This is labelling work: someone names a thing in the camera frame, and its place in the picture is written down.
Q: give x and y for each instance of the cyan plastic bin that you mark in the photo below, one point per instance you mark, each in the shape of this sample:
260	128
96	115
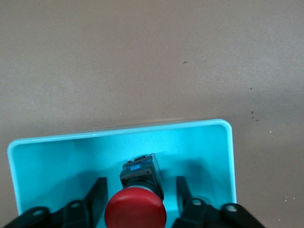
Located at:
59	161

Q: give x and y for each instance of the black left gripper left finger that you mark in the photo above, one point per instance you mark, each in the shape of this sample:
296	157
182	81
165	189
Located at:
78	213

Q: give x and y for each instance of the red mushroom push button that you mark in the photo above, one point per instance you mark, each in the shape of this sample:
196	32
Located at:
135	209

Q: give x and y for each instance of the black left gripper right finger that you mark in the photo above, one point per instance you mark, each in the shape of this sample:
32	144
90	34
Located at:
204	216

